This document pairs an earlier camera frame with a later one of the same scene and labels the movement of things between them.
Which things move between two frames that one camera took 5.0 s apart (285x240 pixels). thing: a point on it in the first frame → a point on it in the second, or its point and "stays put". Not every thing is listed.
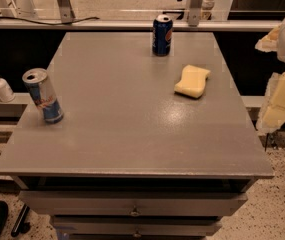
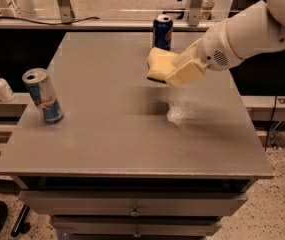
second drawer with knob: [136, 226] stays put
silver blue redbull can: [36, 81] stays put
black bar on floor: [20, 225] stays put
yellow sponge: [193, 81] → [160, 63]
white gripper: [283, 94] → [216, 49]
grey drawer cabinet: [150, 147] stays put
